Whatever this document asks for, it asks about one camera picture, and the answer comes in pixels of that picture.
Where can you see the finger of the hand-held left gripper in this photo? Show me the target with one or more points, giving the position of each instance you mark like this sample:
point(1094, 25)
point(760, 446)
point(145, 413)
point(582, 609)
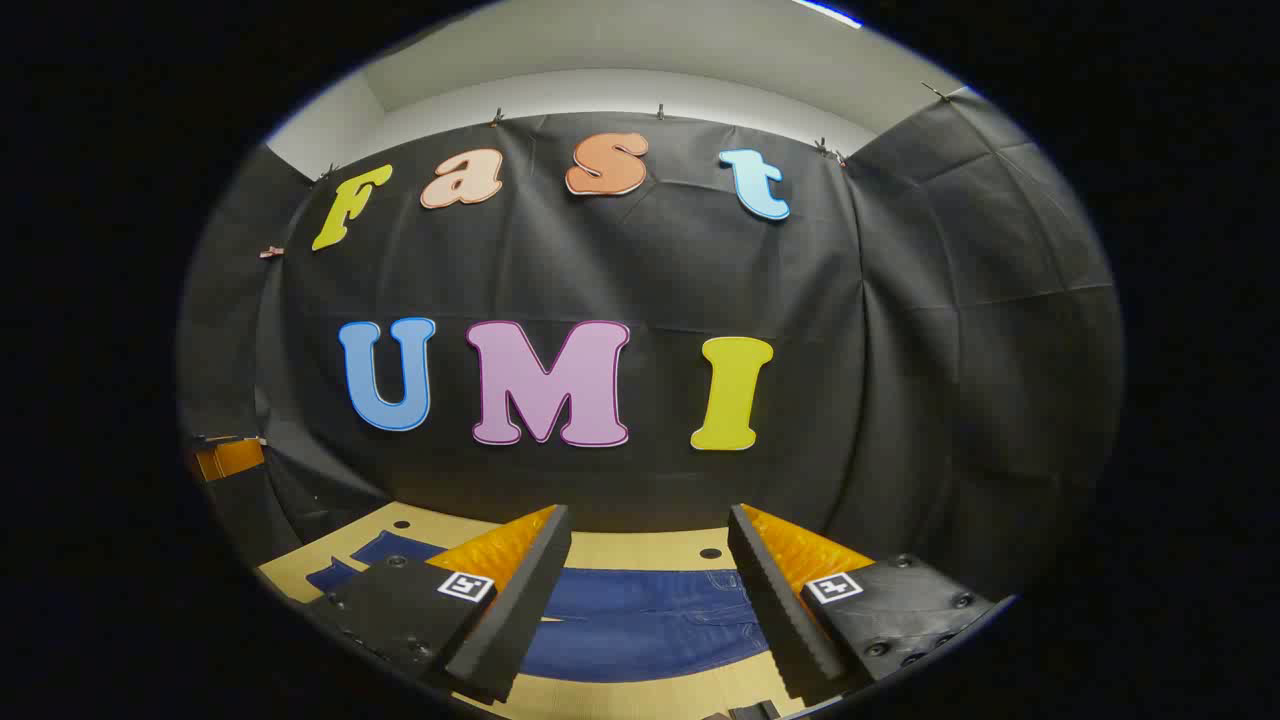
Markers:
point(235, 458)

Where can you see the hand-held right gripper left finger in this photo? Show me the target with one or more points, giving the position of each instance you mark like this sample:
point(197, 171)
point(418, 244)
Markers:
point(520, 610)

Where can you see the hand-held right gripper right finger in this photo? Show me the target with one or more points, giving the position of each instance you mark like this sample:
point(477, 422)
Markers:
point(780, 610)

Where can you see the blue denim jeans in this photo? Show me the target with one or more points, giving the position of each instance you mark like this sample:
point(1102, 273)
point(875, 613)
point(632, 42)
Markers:
point(640, 620)

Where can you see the black backdrop cloth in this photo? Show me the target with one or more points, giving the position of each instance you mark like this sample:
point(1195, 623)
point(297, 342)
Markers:
point(640, 260)

